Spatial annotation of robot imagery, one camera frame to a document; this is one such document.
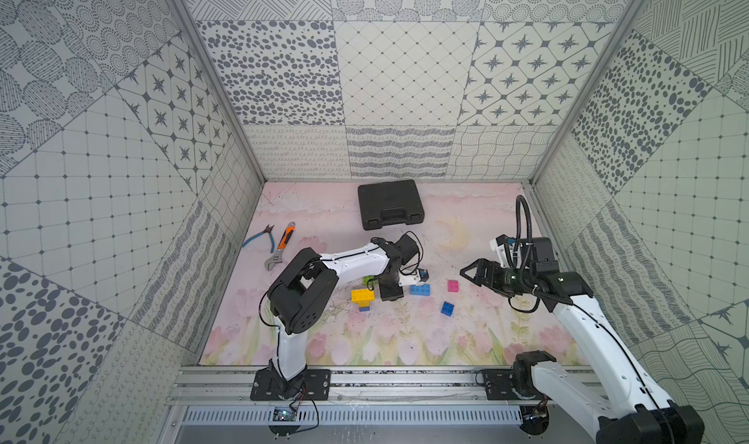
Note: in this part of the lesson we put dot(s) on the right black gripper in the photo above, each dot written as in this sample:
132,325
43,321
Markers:
484,265

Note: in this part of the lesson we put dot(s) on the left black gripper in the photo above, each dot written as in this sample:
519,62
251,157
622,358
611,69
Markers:
390,288

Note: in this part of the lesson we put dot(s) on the yellow lego brick 2x4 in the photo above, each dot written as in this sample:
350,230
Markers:
362,297

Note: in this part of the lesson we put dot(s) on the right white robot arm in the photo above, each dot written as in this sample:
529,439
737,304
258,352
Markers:
633,408

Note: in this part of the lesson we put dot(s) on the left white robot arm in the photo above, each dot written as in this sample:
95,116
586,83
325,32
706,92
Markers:
300,294

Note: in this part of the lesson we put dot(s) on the pink small lego brick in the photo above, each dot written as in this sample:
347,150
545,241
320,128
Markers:
453,286

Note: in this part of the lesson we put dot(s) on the light blue lego brick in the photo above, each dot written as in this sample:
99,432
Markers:
423,290

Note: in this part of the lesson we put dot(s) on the black plastic tool case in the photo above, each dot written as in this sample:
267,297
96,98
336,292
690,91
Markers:
390,203

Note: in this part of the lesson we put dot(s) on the orange utility knife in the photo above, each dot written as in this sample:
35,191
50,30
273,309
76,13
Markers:
286,236

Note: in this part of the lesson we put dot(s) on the silver adjustable wrench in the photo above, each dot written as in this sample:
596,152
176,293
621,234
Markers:
275,259

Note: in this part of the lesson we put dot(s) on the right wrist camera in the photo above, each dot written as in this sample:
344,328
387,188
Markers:
504,246

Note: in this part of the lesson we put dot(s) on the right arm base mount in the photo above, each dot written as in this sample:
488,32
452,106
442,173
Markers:
498,384

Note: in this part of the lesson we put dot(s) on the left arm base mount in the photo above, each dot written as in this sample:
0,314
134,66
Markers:
269,385

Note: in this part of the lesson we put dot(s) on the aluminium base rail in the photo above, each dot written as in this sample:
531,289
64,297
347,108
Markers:
350,385

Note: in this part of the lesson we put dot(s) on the white vented cable duct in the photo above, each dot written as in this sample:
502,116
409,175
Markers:
339,415

